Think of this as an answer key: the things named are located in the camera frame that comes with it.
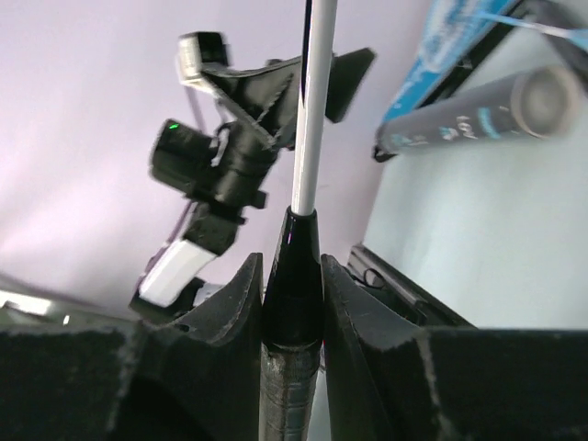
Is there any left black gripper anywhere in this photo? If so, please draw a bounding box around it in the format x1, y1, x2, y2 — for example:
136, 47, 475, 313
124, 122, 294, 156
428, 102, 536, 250
151, 48, 376, 215

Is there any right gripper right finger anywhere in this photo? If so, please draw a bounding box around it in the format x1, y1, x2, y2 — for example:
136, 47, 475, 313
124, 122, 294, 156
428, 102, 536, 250
322, 255, 587, 440

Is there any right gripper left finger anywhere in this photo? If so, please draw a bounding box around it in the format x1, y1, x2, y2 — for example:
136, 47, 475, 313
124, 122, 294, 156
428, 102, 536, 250
1, 253, 263, 440

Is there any white racket white grip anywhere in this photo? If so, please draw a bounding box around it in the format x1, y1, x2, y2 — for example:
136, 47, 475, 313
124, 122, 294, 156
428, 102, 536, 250
259, 1, 337, 440

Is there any black shuttlecock tube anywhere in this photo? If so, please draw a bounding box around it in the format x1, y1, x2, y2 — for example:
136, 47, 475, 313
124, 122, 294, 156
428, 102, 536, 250
376, 65, 583, 155

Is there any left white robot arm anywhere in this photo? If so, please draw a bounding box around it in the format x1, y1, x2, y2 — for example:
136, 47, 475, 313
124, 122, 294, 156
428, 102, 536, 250
134, 41, 375, 315

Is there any blue racket cover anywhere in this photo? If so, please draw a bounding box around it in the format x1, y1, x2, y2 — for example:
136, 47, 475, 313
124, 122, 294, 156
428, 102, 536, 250
382, 0, 515, 122

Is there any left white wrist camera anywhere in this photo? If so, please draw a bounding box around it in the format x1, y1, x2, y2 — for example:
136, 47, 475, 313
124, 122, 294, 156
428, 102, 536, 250
175, 31, 230, 94

